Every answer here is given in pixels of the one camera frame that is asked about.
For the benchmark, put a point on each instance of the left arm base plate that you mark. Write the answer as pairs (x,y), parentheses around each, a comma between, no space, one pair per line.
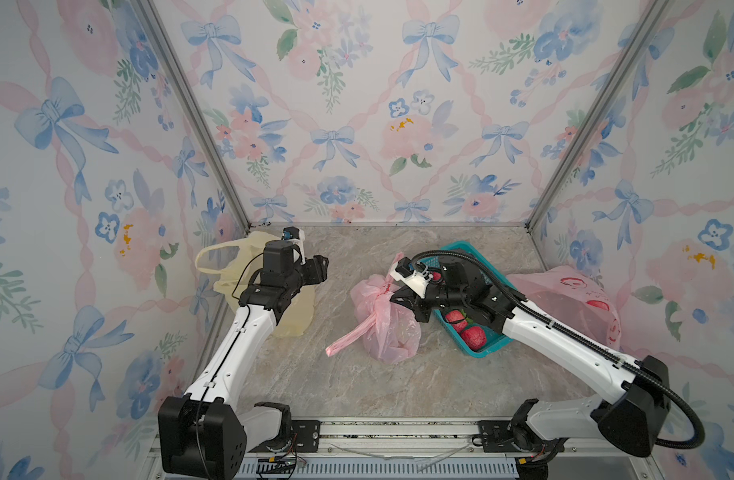
(295,436)

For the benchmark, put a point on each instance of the aluminium corner post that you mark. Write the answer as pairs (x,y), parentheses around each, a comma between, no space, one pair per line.
(642,33)
(154,28)

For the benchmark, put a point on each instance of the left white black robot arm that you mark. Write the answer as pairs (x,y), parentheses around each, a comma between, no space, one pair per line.
(201,433)

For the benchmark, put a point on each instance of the pink crinkled toy ball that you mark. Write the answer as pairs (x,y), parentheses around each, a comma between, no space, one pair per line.
(474,337)

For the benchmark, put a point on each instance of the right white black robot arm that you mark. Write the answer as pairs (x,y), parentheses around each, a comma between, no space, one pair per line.
(627,407)

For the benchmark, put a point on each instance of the pink printed plastic bag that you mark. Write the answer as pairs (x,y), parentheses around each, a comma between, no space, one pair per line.
(567,295)

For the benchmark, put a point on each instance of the teal plastic mesh basket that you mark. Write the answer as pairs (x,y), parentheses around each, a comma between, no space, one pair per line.
(464,250)

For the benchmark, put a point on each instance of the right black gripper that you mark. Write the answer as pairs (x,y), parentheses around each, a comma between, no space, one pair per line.
(415,302)

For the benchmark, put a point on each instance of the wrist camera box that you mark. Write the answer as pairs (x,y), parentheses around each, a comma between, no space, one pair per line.
(414,280)
(296,236)

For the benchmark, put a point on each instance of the yellow knotted plastic bag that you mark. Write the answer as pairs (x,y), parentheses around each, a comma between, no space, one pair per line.
(243,269)

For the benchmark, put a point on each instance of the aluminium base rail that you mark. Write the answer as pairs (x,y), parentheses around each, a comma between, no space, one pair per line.
(431,448)

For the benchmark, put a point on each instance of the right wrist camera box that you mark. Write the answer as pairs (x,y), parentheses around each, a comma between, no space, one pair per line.
(414,280)

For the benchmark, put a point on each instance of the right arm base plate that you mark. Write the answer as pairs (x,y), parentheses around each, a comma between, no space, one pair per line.
(498,436)

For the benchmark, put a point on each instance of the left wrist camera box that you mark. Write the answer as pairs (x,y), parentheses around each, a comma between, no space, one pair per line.
(296,236)

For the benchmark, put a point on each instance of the right aluminium corner post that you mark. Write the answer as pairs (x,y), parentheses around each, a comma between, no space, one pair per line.
(642,33)

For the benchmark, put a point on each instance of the left aluminium corner post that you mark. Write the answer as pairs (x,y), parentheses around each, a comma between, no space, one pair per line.
(154,28)

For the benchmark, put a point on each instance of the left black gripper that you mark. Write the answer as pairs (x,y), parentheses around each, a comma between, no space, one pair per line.
(316,269)

